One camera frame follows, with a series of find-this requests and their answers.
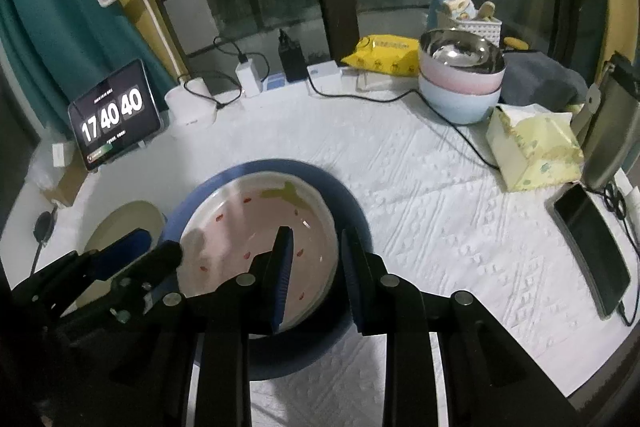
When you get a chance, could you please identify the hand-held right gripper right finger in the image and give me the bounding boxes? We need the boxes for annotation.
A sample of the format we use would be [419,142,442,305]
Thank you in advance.
[340,227,591,427]

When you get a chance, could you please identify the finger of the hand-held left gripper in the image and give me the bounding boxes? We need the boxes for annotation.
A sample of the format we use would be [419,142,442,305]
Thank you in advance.
[12,228,153,308]
[50,241,183,323]

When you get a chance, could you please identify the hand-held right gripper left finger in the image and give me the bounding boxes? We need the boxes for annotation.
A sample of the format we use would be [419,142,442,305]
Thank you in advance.
[90,226,296,427]

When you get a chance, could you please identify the beige plate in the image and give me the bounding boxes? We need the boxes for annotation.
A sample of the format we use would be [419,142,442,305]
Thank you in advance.
[82,201,166,308]

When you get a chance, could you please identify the pink patterned bowl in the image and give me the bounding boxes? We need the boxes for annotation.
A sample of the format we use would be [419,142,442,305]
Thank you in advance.
[177,172,337,335]

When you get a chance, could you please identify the large blue bowl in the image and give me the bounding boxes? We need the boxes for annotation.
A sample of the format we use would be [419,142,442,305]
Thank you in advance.
[160,159,371,383]

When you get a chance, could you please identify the cardboard box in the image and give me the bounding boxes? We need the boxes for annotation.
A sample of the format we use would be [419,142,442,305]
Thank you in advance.
[40,162,101,208]

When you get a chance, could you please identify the clear plastic bag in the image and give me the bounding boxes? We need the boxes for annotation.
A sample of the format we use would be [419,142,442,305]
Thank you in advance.
[27,147,66,192]

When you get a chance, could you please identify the tablet showing clock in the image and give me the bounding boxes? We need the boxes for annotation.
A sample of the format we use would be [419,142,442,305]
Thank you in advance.
[67,59,165,172]

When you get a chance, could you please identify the light blue bowl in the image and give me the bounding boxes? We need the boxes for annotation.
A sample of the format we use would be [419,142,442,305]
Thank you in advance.
[419,74,502,125]

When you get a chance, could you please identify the white charger plug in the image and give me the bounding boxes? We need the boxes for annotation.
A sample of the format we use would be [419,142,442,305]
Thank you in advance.
[235,62,263,98]

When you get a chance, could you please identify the yellow wet wipes pack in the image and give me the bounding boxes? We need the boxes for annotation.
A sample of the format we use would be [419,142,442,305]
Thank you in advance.
[341,34,421,76]

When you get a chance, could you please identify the yellow tissue pack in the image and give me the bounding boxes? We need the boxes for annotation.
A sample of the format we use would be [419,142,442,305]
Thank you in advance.
[486,103,585,192]

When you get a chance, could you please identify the pink steel-lined bowl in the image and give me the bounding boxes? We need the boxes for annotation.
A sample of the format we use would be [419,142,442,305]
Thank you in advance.
[417,28,507,96]

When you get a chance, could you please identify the black smartphone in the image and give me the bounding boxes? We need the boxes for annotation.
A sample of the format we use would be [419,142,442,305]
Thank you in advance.
[552,183,632,320]

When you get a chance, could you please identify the grey folded cloth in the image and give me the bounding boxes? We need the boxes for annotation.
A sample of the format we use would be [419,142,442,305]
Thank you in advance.
[500,49,588,112]

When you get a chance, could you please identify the grey metal stand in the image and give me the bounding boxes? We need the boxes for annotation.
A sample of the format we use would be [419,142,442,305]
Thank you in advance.
[570,59,618,148]

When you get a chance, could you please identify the stainless steel tumbler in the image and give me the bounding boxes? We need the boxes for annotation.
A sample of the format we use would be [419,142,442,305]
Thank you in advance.
[582,52,640,192]

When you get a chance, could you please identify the long black phone cable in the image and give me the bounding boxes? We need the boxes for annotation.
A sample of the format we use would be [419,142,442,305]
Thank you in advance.
[306,69,640,328]

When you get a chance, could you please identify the black charger cable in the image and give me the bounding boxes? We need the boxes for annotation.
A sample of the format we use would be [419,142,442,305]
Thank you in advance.
[182,34,271,110]

